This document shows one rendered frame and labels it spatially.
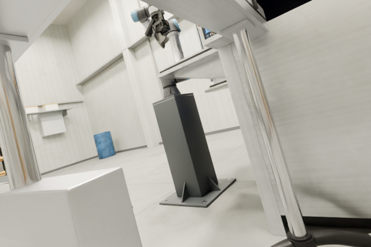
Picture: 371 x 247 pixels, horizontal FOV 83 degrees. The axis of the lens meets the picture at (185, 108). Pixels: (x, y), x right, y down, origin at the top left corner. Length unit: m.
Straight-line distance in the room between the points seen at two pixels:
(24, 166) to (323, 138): 0.90
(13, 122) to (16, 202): 0.15
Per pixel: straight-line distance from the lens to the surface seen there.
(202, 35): 2.24
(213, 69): 1.13
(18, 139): 0.51
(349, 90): 0.91
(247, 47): 0.74
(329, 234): 0.90
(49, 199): 0.33
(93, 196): 0.30
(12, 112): 0.52
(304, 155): 0.96
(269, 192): 1.04
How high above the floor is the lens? 0.59
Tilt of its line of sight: 3 degrees up
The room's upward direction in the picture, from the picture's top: 15 degrees counter-clockwise
